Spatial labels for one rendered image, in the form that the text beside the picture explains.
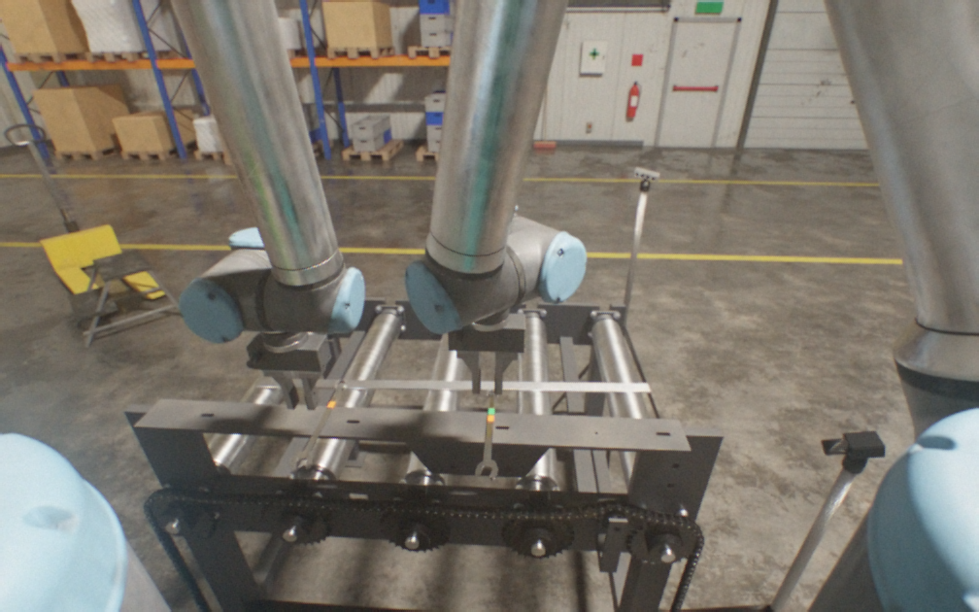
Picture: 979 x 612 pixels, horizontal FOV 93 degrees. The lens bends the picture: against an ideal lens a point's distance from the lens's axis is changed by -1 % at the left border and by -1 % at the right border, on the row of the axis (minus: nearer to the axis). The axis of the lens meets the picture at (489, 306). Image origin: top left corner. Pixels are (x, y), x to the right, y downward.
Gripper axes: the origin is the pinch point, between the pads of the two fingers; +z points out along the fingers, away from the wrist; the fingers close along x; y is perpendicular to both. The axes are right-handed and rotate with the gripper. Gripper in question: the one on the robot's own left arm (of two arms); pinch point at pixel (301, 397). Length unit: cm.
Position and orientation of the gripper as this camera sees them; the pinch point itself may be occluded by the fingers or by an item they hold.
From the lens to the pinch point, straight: 100.4
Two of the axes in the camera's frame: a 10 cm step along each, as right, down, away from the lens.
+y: -0.6, 4.9, -8.7
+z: 0.1, 8.7, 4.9
